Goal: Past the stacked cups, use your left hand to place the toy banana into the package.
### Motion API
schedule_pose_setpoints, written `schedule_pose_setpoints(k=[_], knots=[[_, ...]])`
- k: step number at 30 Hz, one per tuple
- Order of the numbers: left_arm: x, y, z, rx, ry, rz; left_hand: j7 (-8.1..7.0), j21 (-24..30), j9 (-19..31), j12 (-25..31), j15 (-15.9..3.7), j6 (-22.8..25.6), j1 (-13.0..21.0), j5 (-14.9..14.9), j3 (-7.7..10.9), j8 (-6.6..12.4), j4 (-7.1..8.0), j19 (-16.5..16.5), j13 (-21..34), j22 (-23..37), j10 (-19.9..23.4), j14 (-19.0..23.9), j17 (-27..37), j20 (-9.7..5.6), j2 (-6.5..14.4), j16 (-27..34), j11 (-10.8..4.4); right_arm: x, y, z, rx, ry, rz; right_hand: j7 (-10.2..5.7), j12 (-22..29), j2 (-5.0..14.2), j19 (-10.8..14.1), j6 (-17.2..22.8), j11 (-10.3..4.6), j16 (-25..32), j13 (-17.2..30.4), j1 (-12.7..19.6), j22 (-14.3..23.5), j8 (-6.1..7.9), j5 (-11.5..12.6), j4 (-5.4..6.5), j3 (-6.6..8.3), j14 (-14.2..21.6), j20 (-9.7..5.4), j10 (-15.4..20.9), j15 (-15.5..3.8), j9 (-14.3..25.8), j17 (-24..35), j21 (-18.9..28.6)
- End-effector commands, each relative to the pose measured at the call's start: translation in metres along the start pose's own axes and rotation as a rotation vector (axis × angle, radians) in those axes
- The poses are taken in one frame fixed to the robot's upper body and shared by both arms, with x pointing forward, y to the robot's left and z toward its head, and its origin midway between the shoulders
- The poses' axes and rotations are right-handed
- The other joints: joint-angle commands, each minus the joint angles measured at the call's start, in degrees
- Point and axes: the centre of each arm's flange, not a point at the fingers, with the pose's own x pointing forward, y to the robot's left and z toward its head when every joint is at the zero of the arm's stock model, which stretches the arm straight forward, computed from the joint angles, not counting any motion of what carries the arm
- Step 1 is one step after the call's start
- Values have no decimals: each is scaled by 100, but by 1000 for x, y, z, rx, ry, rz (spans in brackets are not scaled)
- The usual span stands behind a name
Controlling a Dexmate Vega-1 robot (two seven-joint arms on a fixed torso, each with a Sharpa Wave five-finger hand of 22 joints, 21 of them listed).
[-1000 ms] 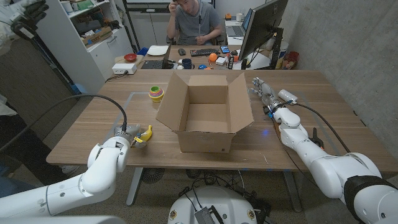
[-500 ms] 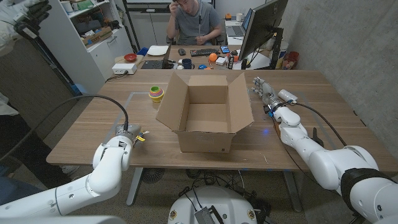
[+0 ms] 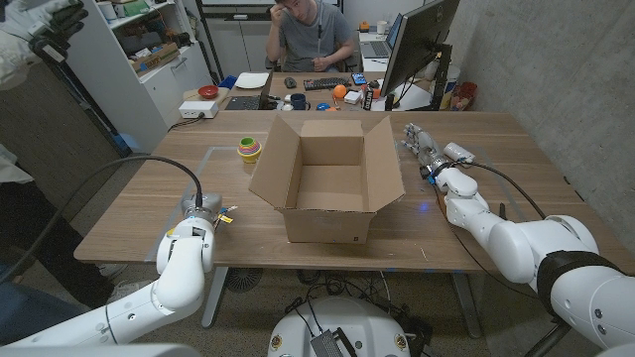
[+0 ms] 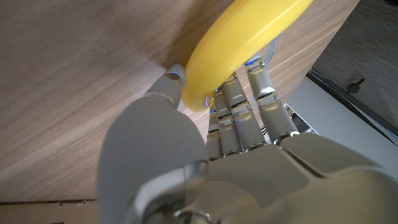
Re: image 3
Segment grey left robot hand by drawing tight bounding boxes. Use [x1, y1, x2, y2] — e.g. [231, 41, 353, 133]
[181, 191, 224, 216]

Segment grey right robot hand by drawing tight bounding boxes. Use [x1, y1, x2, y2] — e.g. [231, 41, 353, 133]
[400, 122, 447, 171]

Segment stacked colourful cups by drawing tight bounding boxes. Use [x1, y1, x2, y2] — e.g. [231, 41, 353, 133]
[236, 136, 263, 165]

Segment red container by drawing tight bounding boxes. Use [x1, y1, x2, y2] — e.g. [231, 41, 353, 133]
[449, 80, 478, 111]

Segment round floor fan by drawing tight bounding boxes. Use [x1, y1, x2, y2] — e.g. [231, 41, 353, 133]
[224, 267, 264, 294]

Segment white power box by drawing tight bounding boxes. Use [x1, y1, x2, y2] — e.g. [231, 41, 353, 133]
[178, 99, 220, 120]

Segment black computer monitor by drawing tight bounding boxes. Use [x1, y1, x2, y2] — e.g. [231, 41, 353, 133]
[379, 0, 461, 111]

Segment black laptop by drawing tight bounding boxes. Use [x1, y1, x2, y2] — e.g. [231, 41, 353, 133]
[223, 68, 275, 111]

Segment silver laptop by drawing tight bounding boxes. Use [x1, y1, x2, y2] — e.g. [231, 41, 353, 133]
[360, 13, 404, 60]

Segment black keyboard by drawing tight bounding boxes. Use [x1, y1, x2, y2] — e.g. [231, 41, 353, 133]
[303, 76, 351, 91]

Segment white plate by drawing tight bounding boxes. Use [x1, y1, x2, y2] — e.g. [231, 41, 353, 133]
[233, 71, 271, 90]

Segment white shelf cabinet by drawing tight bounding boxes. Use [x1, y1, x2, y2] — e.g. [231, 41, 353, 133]
[63, 0, 214, 154]

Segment cardboard box with print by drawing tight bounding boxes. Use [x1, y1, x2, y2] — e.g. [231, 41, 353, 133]
[129, 41, 181, 75]

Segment seated person grey t-shirt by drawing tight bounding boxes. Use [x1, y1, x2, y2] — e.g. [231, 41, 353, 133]
[265, 0, 356, 73]

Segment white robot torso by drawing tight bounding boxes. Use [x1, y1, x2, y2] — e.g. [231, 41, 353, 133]
[267, 296, 412, 357]

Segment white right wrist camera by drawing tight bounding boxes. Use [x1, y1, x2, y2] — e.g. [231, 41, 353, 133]
[443, 142, 476, 165]

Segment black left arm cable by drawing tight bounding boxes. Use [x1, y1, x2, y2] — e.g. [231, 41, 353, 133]
[0, 155, 205, 284]

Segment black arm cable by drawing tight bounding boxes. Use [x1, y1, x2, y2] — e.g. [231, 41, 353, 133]
[0, 155, 205, 284]
[445, 159, 547, 222]

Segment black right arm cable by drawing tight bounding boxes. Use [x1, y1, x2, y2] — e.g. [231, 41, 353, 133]
[445, 159, 547, 222]

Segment black floor cable bundle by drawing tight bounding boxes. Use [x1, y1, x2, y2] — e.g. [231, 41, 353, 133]
[285, 270, 398, 323]

